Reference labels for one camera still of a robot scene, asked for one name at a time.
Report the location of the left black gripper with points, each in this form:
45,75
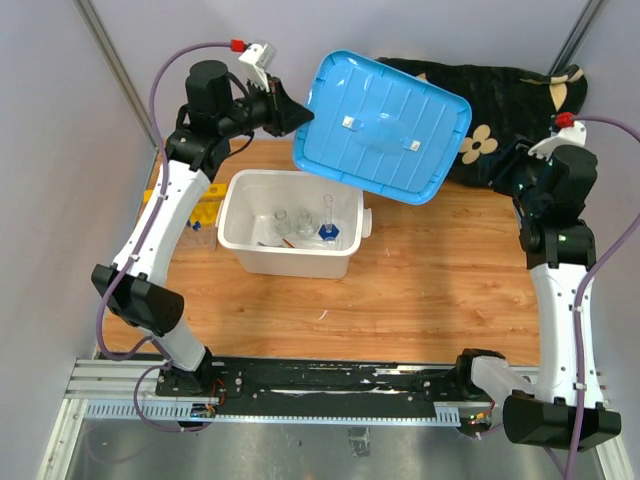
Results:
285,114

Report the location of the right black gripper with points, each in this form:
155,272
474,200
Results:
519,155

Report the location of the blue plastic tray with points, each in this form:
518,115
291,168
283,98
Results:
379,129

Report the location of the yellow test tube rack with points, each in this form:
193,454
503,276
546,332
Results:
205,210

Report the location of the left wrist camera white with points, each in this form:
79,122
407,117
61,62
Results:
255,58

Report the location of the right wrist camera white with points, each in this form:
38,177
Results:
569,132

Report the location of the clear plastic tube rack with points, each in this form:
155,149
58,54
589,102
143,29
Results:
204,237

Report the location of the white plastic bin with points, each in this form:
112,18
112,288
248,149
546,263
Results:
245,225

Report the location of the black floral blanket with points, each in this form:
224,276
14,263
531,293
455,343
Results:
506,102

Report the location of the small glass bottle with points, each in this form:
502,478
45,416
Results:
281,223

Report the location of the glass graduated cylinder blue base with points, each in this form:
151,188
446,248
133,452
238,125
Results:
328,231

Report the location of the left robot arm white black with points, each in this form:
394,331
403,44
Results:
132,286

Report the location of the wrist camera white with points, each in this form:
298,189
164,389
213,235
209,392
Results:
255,58
569,132

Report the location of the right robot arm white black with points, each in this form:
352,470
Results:
566,394

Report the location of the glass flask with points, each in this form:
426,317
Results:
306,226

